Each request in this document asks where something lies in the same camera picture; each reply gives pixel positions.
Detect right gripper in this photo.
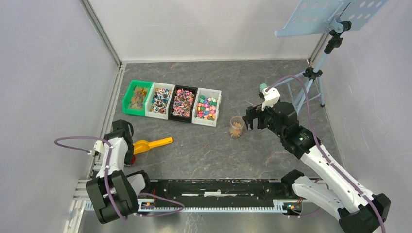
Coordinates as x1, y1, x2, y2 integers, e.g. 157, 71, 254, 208
242, 103, 285, 138

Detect clear plastic jar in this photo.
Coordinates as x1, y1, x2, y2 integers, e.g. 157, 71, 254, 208
229, 116, 244, 138

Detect orange plastic scoop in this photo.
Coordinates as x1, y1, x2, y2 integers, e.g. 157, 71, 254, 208
133, 137, 173, 155

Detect red jar lid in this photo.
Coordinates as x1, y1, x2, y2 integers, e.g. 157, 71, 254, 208
131, 155, 136, 165

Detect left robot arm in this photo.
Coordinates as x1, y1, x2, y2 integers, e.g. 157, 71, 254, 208
86, 120, 153, 224

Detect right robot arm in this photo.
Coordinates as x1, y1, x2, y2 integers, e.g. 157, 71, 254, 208
242, 102, 391, 233

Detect white star candy bin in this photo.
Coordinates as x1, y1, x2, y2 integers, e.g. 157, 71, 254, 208
191, 88, 222, 127

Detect black swirl lollipop bin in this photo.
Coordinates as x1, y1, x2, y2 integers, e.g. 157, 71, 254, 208
168, 85, 198, 123

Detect white lollipop bin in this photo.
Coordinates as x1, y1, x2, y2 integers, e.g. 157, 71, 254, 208
145, 82, 175, 120

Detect green candy bin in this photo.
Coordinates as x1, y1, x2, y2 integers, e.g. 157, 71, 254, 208
122, 80, 153, 117

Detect blue music stand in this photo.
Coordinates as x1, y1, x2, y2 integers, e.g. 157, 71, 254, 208
274, 0, 387, 112

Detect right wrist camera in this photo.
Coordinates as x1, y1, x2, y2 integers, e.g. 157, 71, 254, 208
260, 87, 280, 111

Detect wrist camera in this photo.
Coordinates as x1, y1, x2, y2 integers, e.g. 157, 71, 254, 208
260, 87, 280, 111
88, 140, 105, 157

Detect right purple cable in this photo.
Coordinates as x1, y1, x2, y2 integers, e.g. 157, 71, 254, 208
265, 75, 387, 233

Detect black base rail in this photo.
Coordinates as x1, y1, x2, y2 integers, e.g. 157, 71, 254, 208
137, 179, 300, 211

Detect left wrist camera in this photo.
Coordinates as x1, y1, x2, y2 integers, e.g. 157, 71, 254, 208
88, 140, 105, 157

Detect aluminium frame post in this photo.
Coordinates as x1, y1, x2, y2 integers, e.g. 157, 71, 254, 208
79, 0, 122, 67

